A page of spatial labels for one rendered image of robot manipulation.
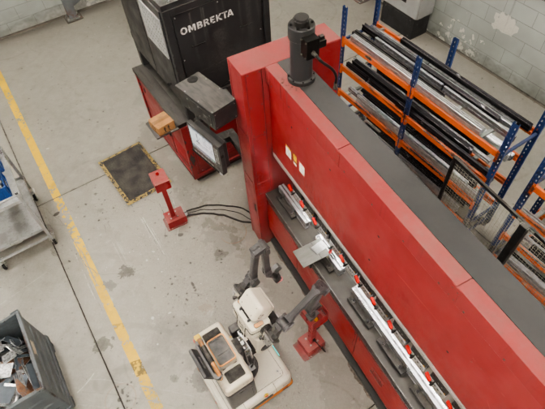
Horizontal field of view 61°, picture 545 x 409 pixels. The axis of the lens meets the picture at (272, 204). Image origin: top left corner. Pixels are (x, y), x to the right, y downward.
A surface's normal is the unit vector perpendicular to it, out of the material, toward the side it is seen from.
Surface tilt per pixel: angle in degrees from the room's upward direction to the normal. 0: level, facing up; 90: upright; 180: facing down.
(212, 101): 0
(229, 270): 0
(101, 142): 0
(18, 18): 90
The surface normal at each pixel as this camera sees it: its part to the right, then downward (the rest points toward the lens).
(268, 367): -0.05, -0.60
